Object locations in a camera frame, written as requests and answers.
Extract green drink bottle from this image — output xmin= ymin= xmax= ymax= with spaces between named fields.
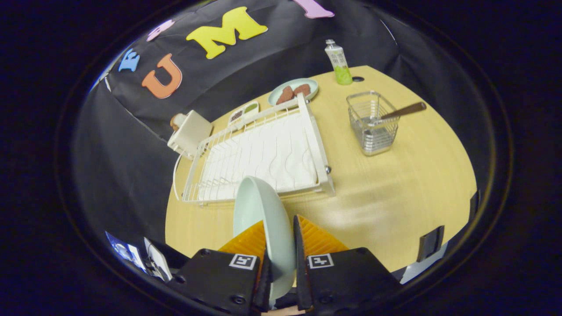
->
xmin=325 ymin=39 xmax=353 ymax=85

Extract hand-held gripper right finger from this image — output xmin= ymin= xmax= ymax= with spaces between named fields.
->
xmin=293 ymin=214 xmax=402 ymax=314

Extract white drain tray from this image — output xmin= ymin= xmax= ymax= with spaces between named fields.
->
xmin=198 ymin=115 xmax=317 ymax=200

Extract wooden handle spoon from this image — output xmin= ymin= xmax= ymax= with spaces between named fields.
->
xmin=373 ymin=102 xmax=427 ymax=126

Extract white wire dish rack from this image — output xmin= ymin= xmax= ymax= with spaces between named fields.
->
xmin=182 ymin=93 xmax=335 ymax=205

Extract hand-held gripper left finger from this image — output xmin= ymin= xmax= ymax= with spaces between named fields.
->
xmin=169 ymin=220 xmax=273 ymax=316

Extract white toaster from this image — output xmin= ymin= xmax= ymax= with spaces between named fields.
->
xmin=167 ymin=110 xmax=213 ymax=159

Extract printed papers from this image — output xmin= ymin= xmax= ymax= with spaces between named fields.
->
xmin=105 ymin=231 xmax=173 ymax=282

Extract small plate with meat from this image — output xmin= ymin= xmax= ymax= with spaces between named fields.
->
xmin=268 ymin=78 xmax=319 ymax=107

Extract white divided condiment tray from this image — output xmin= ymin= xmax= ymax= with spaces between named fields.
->
xmin=228 ymin=101 xmax=259 ymax=126

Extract pale green plate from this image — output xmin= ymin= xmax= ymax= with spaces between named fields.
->
xmin=233 ymin=176 xmax=296 ymax=300

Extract metal wire basket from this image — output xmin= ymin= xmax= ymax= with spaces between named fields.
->
xmin=346 ymin=91 xmax=400 ymax=156

